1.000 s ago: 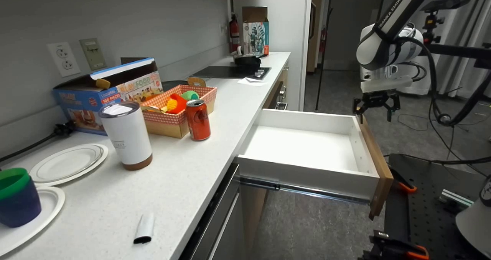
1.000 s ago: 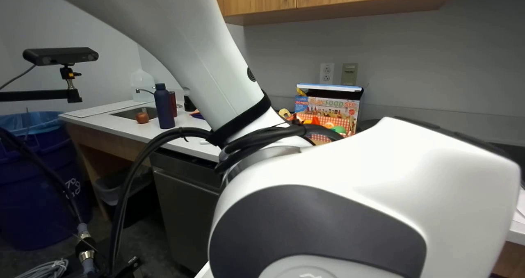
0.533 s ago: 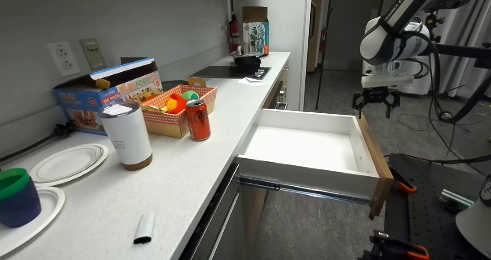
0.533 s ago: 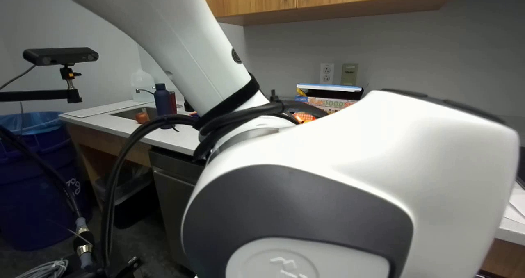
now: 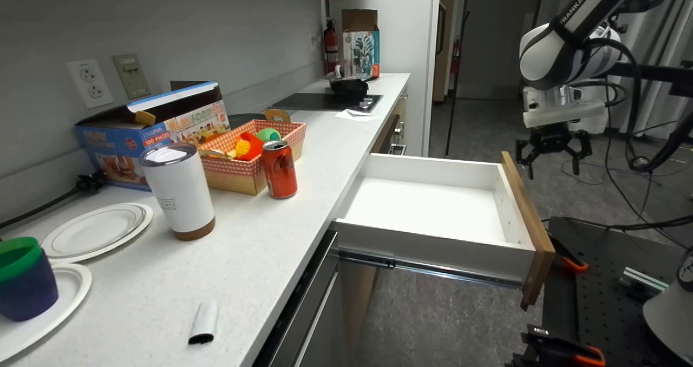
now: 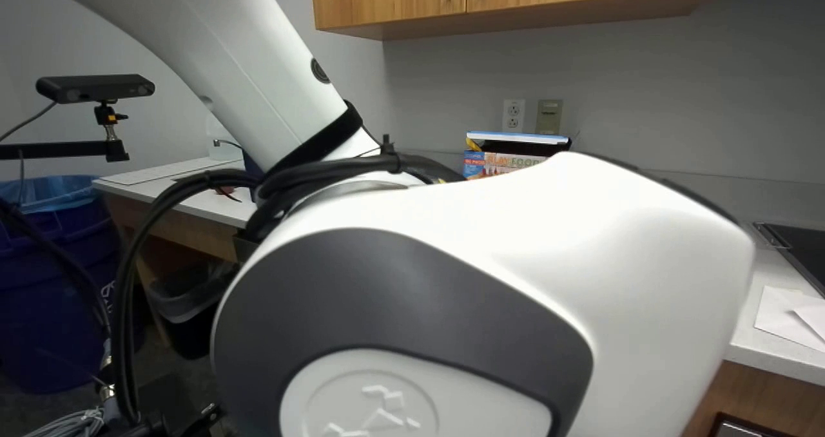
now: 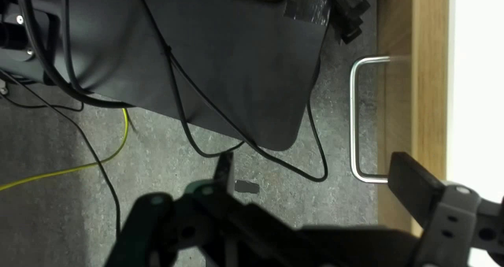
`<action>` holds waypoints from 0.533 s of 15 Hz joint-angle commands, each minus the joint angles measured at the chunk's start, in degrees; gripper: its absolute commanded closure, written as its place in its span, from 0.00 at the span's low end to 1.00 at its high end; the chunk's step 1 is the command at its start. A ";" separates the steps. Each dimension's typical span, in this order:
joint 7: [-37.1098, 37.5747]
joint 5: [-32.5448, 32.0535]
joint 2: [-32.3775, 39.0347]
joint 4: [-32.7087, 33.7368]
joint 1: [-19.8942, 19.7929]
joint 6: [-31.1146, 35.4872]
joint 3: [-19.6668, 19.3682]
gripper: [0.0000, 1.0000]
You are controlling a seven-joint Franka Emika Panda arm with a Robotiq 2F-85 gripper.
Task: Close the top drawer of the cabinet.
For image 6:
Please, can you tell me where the colourful toy food box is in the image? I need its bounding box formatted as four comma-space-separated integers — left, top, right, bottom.
463, 131, 572, 180

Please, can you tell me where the black waste bin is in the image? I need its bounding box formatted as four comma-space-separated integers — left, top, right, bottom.
149, 261, 240, 360

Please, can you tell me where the blue recycling bin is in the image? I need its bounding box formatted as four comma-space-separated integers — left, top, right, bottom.
0, 175, 123, 395

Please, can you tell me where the black sink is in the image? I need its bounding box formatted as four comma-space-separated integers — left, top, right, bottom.
752, 222, 825, 296

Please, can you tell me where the white paper sheet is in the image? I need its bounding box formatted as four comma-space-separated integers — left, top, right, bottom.
754, 286, 825, 353

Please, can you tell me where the white wall socket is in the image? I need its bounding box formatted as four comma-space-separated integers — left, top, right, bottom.
502, 99, 525, 132

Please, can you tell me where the grey wall switch plate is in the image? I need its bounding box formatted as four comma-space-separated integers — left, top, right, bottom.
536, 99, 563, 135

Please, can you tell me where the camera on mount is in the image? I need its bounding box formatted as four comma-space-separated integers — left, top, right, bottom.
0, 74, 156, 163

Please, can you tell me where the coil of grey cable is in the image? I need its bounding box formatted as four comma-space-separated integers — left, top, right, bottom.
22, 407, 106, 437

